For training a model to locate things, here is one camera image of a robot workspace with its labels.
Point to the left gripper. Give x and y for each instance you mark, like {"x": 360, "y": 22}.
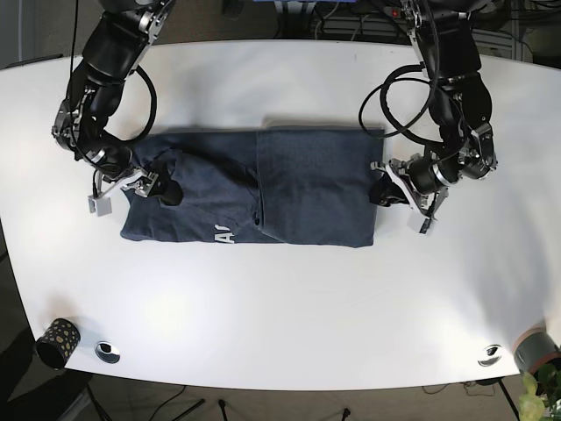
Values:
{"x": 418, "y": 183}

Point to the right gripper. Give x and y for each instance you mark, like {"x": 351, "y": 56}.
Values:
{"x": 143, "y": 183}

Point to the navy blue T-shirt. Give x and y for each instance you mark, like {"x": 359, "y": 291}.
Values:
{"x": 300, "y": 186}

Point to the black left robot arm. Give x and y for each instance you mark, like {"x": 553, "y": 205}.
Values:
{"x": 458, "y": 103}

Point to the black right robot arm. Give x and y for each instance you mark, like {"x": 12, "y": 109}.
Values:
{"x": 113, "y": 52}

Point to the left silver table grommet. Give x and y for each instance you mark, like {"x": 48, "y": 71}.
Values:
{"x": 107, "y": 352}

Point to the silver table grommet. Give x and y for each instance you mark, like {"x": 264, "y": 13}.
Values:
{"x": 107, "y": 352}
{"x": 490, "y": 355}

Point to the black dotted cup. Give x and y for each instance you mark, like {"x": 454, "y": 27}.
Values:
{"x": 55, "y": 347}

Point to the right silver table grommet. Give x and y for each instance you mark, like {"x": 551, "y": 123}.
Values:
{"x": 490, "y": 355}

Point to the grey plant pot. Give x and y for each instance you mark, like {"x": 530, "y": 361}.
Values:
{"x": 534, "y": 349}

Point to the green potted plant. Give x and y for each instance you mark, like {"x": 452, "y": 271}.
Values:
{"x": 541, "y": 399}

